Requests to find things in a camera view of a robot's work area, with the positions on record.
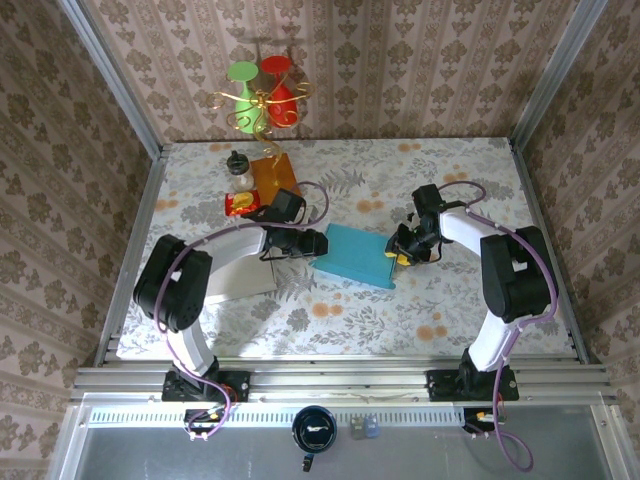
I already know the teal paper box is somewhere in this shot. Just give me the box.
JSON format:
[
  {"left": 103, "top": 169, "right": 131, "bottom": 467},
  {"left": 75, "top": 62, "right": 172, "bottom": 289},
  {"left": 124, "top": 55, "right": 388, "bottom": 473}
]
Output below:
[{"left": 308, "top": 222, "right": 399, "bottom": 291}]

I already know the white paper box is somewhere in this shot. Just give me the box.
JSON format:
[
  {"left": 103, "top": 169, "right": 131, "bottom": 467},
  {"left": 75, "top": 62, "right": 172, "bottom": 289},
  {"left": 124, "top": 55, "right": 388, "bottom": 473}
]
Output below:
[{"left": 205, "top": 259, "right": 279, "bottom": 306}]

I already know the red snack packet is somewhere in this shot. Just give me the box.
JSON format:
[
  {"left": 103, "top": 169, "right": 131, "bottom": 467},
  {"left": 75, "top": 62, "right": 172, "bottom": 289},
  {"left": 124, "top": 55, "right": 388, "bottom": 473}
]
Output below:
[{"left": 223, "top": 189, "right": 265, "bottom": 217}]

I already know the small glass jar, black lid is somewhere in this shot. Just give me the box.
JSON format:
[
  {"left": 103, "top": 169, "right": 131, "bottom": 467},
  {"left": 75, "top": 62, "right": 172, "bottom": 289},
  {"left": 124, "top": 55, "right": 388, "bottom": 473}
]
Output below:
[{"left": 225, "top": 150, "right": 254, "bottom": 193}]

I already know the floral patterned table cover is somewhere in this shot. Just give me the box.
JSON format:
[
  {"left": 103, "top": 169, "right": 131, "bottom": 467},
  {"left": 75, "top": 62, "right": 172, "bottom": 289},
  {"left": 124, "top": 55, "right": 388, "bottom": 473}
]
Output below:
[{"left": 115, "top": 138, "right": 576, "bottom": 359}]

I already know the red plastic wine glass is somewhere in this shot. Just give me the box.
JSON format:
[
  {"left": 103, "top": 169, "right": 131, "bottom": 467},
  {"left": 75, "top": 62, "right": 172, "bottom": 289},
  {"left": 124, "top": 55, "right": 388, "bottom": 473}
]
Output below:
[{"left": 259, "top": 54, "right": 300, "bottom": 129}]

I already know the green plastic wine glass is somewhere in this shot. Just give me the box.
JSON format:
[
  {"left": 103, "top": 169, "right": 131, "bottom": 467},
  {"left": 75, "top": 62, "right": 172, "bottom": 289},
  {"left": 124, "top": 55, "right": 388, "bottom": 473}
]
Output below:
[{"left": 227, "top": 60, "right": 269, "bottom": 135}]

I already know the black round mug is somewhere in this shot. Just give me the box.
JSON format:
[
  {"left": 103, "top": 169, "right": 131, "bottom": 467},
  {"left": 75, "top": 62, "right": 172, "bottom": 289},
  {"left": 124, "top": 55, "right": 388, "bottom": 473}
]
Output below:
[{"left": 291, "top": 404, "right": 339, "bottom": 472}]

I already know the black power connector block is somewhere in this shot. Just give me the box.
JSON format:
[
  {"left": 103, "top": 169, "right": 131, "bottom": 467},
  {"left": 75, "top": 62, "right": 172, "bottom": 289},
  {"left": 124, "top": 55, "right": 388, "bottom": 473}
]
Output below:
[
  {"left": 462, "top": 407, "right": 506, "bottom": 435},
  {"left": 183, "top": 408, "right": 226, "bottom": 435}
]

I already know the grey metal lower shelf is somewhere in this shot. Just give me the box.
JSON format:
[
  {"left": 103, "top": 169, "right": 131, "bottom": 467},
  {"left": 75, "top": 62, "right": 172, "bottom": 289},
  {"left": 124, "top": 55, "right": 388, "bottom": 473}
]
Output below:
[{"left": 64, "top": 424, "right": 619, "bottom": 480}]

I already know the gold wire rack, orange base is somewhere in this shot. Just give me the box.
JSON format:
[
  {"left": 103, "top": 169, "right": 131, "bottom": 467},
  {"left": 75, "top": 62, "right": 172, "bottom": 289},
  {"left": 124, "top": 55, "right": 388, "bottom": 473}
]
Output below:
[{"left": 205, "top": 82, "right": 317, "bottom": 201}]

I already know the aluminium table side rail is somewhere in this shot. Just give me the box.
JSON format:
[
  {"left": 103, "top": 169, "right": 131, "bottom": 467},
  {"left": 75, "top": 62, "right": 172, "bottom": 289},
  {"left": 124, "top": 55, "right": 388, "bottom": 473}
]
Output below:
[
  {"left": 508, "top": 139, "right": 592, "bottom": 365},
  {"left": 93, "top": 143, "right": 171, "bottom": 369}
]

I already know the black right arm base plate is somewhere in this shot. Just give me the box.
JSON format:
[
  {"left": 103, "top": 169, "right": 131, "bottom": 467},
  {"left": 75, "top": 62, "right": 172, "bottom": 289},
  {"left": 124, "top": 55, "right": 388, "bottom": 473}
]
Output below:
[{"left": 427, "top": 368, "right": 520, "bottom": 402}]

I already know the aluminium table end rail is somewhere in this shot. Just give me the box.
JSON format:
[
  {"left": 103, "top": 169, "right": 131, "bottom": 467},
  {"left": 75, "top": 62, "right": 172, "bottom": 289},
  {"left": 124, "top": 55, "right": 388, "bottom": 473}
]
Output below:
[{"left": 69, "top": 355, "right": 619, "bottom": 404}]

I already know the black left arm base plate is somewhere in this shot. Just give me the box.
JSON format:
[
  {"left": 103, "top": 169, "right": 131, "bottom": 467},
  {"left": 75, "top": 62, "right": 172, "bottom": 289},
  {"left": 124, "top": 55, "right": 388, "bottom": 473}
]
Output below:
[{"left": 161, "top": 370, "right": 251, "bottom": 403}]

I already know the aluminium frame post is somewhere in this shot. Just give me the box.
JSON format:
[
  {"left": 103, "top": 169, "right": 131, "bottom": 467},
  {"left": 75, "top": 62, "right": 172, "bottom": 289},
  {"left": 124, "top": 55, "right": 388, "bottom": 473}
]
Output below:
[
  {"left": 57, "top": 0, "right": 169, "bottom": 159},
  {"left": 510, "top": 0, "right": 610, "bottom": 151}
]

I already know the slotted white cable duct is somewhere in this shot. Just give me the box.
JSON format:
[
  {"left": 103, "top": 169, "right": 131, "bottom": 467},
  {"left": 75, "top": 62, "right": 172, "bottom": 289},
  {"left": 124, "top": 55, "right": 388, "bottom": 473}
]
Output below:
[{"left": 87, "top": 403, "right": 466, "bottom": 427}]

